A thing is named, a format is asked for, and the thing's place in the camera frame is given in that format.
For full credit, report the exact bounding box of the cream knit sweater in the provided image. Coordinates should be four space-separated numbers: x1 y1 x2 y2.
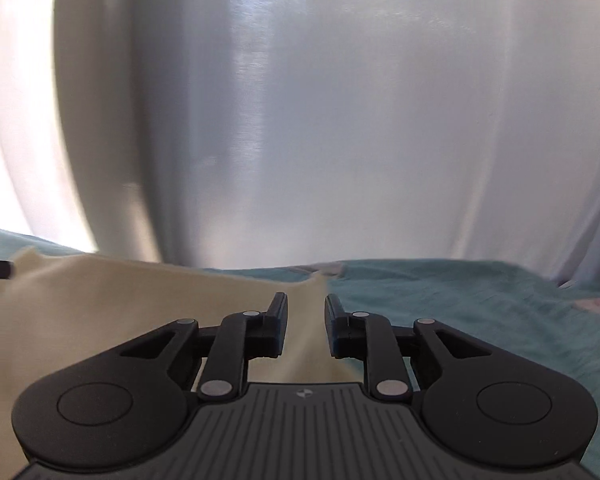
0 246 367 480

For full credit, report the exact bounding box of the teal printed bed sheet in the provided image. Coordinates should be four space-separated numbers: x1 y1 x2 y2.
0 222 600 480

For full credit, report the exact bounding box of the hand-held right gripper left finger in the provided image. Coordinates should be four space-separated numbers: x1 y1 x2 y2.
117 291 289 402

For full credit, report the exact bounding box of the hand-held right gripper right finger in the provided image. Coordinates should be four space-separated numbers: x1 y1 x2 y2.
324 294 487 402

